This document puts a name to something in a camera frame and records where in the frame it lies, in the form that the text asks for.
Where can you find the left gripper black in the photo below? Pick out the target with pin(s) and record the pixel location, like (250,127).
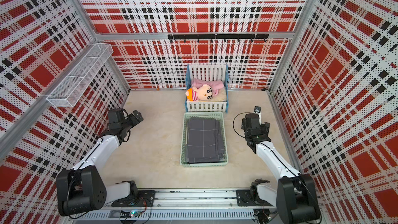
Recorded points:
(138,114)

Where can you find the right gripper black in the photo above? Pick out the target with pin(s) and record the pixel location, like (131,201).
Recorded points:
(265,128)

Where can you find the dark grey checked pillowcase back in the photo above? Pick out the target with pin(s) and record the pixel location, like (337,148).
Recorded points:
(205,142)

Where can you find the mint green plastic basket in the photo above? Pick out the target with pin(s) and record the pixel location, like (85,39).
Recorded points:
(206,115)

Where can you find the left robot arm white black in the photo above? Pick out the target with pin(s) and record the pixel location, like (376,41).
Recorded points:
(81,188)

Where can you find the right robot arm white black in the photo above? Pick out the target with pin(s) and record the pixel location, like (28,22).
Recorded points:
(295,198)

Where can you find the pink plush doll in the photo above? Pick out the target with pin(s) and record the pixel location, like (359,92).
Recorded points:
(203,91)

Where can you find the white blue toy crib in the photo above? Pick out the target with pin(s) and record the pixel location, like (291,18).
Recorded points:
(207,73)

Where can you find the green circuit board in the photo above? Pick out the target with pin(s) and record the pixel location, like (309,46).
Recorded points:
(130,214)

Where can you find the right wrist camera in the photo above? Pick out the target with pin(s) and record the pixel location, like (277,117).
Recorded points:
(257,110)

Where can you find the white wire mesh shelf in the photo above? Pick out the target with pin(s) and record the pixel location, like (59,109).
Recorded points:
(71,88)

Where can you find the black hook rail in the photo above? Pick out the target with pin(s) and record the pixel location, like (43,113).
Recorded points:
(186,37)

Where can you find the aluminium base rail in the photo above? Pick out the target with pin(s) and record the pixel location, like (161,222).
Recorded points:
(184,205)

